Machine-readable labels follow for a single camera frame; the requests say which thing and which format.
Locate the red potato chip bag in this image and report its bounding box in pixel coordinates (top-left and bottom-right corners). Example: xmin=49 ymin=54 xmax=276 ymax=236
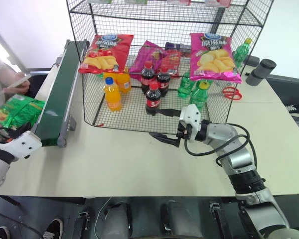
xmin=78 ymin=34 xmax=135 ymax=75

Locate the magenta potato chip bag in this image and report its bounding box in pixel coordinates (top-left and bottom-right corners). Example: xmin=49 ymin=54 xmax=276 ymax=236
xmin=189 ymin=32 xmax=243 ymax=84

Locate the person's hand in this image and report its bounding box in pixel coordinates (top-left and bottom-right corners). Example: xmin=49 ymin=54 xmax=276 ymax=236
xmin=7 ymin=72 xmax=31 ymax=95

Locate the large dark grey cylinder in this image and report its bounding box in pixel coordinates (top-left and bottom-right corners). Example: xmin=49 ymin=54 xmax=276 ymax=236
xmin=255 ymin=58 xmax=277 ymax=78

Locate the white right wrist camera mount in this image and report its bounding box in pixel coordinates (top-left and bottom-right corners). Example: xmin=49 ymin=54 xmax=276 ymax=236
xmin=178 ymin=104 xmax=201 ymax=143

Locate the cola bottle red cap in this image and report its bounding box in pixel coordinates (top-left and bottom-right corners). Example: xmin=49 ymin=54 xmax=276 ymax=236
xmin=156 ymin=65 xmax=171 ymax=98
xmin=141 ymin=61 xmax=156 ymax=95
xmin=145 ymin=82 xmax=162 ymax=117

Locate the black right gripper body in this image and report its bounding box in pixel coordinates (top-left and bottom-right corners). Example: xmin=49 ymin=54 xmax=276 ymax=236
xmin=176 ymin=120 xmax=192 ymax=143

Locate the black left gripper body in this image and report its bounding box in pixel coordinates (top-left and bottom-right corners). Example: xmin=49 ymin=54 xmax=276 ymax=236
xmin=4 ymin=128 xmax=25 ymax=142

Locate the black wire mesh rack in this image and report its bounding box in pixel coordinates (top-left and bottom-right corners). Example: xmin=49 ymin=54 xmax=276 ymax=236
xmin=66 ymin=0 xmax=275 ymax=133

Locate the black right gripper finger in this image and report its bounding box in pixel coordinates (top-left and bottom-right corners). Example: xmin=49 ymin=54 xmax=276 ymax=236
xmin=149 ymin=132 xmax=182 ymax=148
xmin=157 ymin=108 xmax=182 ymax=118

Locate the white smartphone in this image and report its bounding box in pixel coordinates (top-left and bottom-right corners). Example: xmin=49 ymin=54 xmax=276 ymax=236
xmin=0 ymin=74 xmax=32 ymax=94

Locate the small dark grey cylinder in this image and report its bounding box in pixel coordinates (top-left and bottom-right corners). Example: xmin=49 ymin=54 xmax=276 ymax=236
xmin=245 ymin=70 xmax=262 ymax=87

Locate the green soda bottle yellow cap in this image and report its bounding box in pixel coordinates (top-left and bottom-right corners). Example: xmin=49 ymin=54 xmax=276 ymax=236
xmin=232 ymin=37 xmax=253 ymax=68
xmin=189 ymin=80 xmax=213 ymax=111

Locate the black white sneaker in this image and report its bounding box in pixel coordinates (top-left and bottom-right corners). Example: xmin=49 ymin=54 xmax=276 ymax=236
xmin=43 ymin=218 xmax=64 ymax=239
xmin=0 ymin=226 xmax=11 ymax=239

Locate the green potato chip bag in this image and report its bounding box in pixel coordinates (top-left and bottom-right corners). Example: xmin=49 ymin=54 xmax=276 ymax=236
xmin=0 ymin=94 xmax=46 ymax=130

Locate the small red snack bag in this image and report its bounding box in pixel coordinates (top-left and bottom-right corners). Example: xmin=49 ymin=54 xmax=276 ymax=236
xmin=164 ymin=49 xmax=183 ymax=76

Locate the pink white snack pack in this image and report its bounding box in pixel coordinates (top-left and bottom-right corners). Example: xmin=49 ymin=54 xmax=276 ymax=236
xmin=204 ymin=0 xmax=233 ymax=8
xmin=167 ymin=0 xmax=191 ymax=6

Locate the purple crinkled snack bag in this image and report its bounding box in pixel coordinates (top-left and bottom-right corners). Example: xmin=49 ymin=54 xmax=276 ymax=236
xmin=128 ymin=40 xmax=169 ymax=81

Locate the green conveyor belt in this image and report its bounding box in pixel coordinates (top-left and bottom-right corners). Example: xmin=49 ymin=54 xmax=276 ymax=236
xmin=30 ymin=39 xmax=91 ymax=148

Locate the thin white cable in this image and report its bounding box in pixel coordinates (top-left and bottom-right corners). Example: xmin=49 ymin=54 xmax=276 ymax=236
xmin=93 ymin=197 xmax=113 ymax=239

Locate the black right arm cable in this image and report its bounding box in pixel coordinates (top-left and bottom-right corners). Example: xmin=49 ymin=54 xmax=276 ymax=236
xmin=184 ymin=122 xmax=258 ymax=175

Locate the dark purple snack bag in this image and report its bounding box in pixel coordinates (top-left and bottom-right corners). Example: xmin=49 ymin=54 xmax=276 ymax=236
xmin=164 ymin=41 xmax=192 ymax=53

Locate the orange soda bottle blue cap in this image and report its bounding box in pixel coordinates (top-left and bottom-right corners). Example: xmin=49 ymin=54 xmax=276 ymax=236
xmin=103 ymin=77 xmax=122 ymax=113

